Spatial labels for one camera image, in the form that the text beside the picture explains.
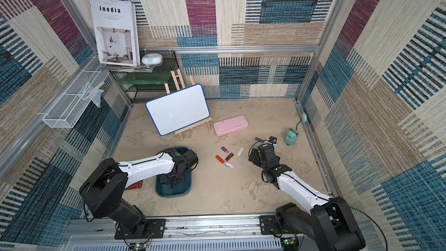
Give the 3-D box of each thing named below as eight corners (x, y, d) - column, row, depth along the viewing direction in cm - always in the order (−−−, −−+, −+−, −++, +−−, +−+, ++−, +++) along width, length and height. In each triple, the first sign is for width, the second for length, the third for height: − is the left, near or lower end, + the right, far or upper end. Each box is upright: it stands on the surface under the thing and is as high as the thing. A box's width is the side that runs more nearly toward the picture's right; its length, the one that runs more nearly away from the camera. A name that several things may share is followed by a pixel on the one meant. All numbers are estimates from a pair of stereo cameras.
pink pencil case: (216, 136, 104) (216, 134, 102) (212, 125, 110) (212, 122, 108) (250, 127, 109) (251, 124, 107) (245, 116, 114) (245, 113, 112)
